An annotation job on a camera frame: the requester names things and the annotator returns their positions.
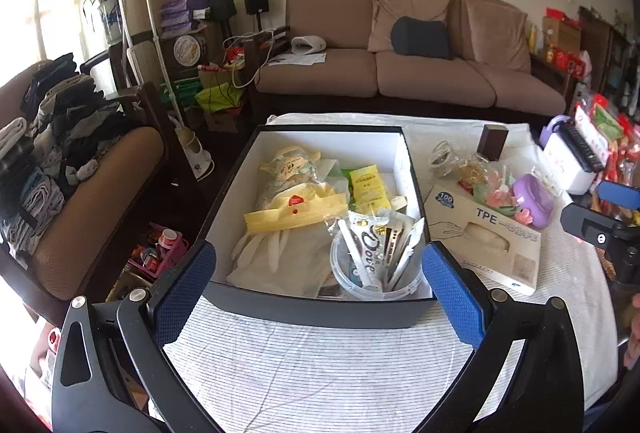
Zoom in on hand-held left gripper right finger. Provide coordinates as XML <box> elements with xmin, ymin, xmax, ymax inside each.
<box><xmin>420</xmin><ymin>242</ymin><xmax>593</xmax><ymax>433</ymax></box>

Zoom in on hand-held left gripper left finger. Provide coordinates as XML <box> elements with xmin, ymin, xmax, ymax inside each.
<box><xmin>50</xmin><ymin>240</ymin><xmax>221</xmax><ymax>433</ymax></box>

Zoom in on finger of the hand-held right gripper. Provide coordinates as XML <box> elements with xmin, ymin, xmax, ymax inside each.
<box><xmin>597</xmin><ymin>180</ymin><xmax>640</xmax><ymax>212</ymax></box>
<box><xmin>560</xmin><ymin>203</ymin><xmax>632</xmax><ymax>246</ymax></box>

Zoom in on green plastic basin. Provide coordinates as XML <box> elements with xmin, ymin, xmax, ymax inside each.
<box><xmin>470</xmin><ymin>178</ymin><xmax>526</xmax><ymax>217</ymax></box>

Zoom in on black storage box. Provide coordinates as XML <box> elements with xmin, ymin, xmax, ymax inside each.
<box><xmin>200</xmin><ymin>124</ymin><xmax>438</xmax><ymax>330</ymax></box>

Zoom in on striped cloth covered desktop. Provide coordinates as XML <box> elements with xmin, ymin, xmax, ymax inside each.
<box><xmin>150</xmin><ymin>113</ymin><xmax>621</xmax><ymax>433</ymax></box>

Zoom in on person's right hand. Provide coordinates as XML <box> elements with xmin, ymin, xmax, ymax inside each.
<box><xmin>622</xmin><ymin>294</ymin><xmax>640</xmax><ymax>370</ymax></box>

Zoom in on pink floor basket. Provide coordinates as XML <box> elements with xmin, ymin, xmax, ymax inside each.
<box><xmin>127</xmin><ymin>223</ymin><xmax>191</xmax><ymax>282</ymax></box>

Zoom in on purple round case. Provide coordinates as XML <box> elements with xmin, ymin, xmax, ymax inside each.
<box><xmin>514</xmin><ymin>174</ymin><xmax>555</xmax><ymax>229</ymax></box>

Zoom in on white box with black comb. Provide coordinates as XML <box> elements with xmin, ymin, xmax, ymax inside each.
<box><xmin>542</xmin><ymin>122</ymin><xmax>608</xmax><ymax>194</ymax></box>

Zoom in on pile of red snack packets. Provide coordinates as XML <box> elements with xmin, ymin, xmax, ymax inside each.
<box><xmin>575</xmin><ymin>93</ymin><xmax>640</xmax><ymax>214</ymax></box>

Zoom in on white disposable glove box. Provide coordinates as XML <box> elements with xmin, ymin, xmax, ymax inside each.
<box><xmin>424</xmin><ymin>184</ymin><xmax>543</xmax><ymax>296</ymax></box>

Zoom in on white sachet bundle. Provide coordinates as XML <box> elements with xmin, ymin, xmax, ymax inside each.
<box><xmin>380</xmin><ymin>208</ymin><xmax>426</xmax><ymax>289</ymax></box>

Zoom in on purple plastic jug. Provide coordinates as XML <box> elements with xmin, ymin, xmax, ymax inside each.
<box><xmin>539</xmin><ymin>116</ymin><xmax>571</xmax><ymax>147</ymax></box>

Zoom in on white chocolate wrapper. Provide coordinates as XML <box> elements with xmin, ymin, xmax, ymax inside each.
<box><xmin>347</xmin><ymin>210</ymin><xmax>390</xmax><ymax>279</ymax></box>

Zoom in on clear plastic cup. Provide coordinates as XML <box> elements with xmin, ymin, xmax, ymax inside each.
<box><xmin>330</xmin><ymin>223</ymin><xmax>426</xmax><ymax>301</ymax></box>

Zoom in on small brown box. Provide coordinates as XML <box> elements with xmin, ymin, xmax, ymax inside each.
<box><xmin>477</xmin><ymin>124</ymin><xmax>509</xmax><ymax>162</ymax></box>

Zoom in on brown armchair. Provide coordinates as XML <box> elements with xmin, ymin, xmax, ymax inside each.
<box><xmin>0</xmin><ymin>48</ymin><xmax>211</xmax><ymax>314</ymax></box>

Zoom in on yellow packet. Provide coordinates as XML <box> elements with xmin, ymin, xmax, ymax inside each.
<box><xmin>347</xmin><ymin>166</ymin><xmax>392</xmax><ymax>214</ymax></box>

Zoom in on crumpled clear plastic bag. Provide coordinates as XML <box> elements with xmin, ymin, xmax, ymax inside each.
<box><xmin>430</xmin><ymin>140</ymin><xmax>493</xmax><ymax>186</ymax></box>

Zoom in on white garment steamer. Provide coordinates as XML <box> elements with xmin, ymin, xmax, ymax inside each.
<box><xmin>112</xmin><ymin>0</ymin><xmax>216</xmax><ymax>180</ymax></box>

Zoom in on clear bag with yellow zip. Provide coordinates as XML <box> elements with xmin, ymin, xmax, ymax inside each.
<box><xmin>243</xmin><ymin>146</ymin><xmax>351</xmax><ymax>234</ymax></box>

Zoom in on dark wooden shelf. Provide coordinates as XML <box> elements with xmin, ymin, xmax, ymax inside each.
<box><xmin>580</xmin><ymin>6</ymin><xmax>633</xmax><ymax>89</ymax></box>

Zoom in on yellow-green bag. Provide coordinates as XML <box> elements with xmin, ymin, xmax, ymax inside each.
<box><xmin>195</xmin><ymin>83</ymin><xmax>246</xmax><ymax>115</ymax></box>

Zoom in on pile of clothes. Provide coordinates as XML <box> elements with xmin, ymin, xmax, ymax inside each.
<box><xmin>0</xmin><ymin>53</ymin><xmax>136</xmax><ymax>259</ymax></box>

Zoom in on brown sofa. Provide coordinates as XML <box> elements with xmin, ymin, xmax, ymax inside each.
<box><xmin>250</xmin><ymin>0</ymin><xmax>568</xmax><ymax>116</ymax></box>

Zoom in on round printed tin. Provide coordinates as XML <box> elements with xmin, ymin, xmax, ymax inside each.
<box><xmin>172</xmin><ymin>34</ymin><xmax>207</xmax><ymax>66</ymax></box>

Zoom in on dark blue cushion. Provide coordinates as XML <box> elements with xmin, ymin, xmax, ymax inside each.
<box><xmin>391</xmin><ymin>17</ymin><xmax>453</xmax><ymax>60</ymax></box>

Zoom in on white papers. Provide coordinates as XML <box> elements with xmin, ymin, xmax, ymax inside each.
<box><xmin>267</xmin><ymin>52</ymin><xmax>327</xmax><ymax>67</ymax></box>

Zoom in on white device on sofa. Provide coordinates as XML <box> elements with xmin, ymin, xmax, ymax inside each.
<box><xmin>291</xmin><ymin>36</ymin><xmax>328</xmax><ymax>57</ymax></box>

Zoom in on stack of purple packages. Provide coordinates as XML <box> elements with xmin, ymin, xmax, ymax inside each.
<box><xmin>160</xmin><ymin>0</ymin><xmax>211</xmax><ymax>34</ymax></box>

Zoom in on beige sofa pillow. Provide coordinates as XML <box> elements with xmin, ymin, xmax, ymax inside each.
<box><xmin>367</xmin><ymin>0</ymin><xmax>453</xmax><ymax>59</ymax></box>

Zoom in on potted plant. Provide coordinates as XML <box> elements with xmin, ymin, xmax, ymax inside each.
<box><xmin>60</xmin><ymin>0</ymin><xmax>124</xmax><ymax>45</ymax></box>

